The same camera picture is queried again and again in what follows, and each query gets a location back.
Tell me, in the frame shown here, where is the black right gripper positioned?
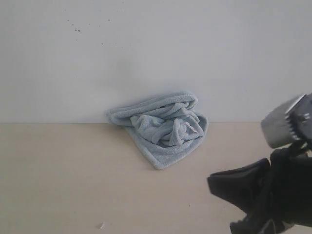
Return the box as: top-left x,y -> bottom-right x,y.
207,94 -> 312,234

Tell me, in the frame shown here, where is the light blue fleece towel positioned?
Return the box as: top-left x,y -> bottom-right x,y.
107,91 -> 209,170

